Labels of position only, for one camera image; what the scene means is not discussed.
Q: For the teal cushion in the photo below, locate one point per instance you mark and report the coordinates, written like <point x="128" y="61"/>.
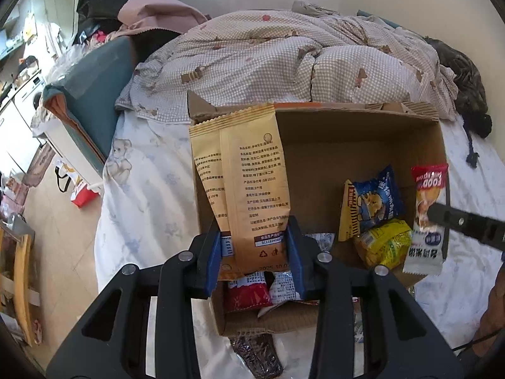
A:
<point x="98" y="94"/>

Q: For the wooden chair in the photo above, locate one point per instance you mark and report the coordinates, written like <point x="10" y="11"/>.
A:
<point x="21" y="284"/>

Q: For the blue pillow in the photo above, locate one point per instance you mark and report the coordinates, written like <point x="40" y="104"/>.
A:
<point x="374" y="17"/>

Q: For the brown cardboard box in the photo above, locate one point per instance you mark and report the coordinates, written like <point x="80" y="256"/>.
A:
<point x="315" y="146"/>

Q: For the white stick snack packet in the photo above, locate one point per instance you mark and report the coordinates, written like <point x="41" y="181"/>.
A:
<point x="321" y="241"/>

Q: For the person's right forearm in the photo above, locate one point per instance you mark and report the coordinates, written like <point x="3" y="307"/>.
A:
<point x="493" y="312"/>

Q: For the red and white snack bar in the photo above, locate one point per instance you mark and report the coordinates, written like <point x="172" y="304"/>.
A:
<point x="248" y="294"/>

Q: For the orange striped snack packet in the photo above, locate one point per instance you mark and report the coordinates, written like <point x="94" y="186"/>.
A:
<point x="347" y="213"/>

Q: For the small white snack packet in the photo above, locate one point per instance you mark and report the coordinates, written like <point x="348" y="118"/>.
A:
<point x="282" y="288"/>

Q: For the white kitchen cabinet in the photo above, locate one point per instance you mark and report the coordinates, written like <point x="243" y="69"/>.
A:
<point x="15" y="134"/>

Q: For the blue cartoon snack packet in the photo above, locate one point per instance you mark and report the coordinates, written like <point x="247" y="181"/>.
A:
<point x="376" y="201"/>

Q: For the yellow snack packet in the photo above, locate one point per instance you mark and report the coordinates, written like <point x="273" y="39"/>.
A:
<point x="384" y="243"/>

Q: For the red and white bag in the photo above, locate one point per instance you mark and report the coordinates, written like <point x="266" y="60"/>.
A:
<point x="81" y="193"/>

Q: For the pink cloth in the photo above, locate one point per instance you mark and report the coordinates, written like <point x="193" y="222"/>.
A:
<point x="158" y="14"/>

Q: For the patterned floor mat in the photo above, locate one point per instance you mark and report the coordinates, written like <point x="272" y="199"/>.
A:
<point x="39" y="166"/>

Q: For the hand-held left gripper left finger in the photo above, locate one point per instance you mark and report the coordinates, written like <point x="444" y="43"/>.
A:
<point x="213" y="260"/>

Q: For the checked bear print duvet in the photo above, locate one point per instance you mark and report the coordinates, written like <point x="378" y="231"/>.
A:
<point x="276" y="55"/>

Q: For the crumpled clear plastic bags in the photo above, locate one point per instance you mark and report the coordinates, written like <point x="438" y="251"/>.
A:
<point x="75" y="63"/>

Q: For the camouflage cloth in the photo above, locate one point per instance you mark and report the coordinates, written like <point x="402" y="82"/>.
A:
<point x="465" y="79"/>

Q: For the tan snack packet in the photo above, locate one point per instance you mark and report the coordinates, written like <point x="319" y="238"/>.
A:
<point x="248" y="173"/>

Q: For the white red-topped snack packet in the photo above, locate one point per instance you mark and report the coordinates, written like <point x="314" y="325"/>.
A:
<point x="428" y="181"/>

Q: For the dark brown snack packet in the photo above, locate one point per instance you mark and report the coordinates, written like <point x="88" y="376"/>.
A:
<point x="258" y="357"/>

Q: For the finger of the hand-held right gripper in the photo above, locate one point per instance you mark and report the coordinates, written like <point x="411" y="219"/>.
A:
<point x="469" y="223"/>

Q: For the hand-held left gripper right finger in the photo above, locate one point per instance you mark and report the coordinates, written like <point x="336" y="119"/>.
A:
<point x="296" y="260"/>

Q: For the white washing machine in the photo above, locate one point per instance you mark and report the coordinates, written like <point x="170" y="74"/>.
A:
<point x="31" y="90"/>

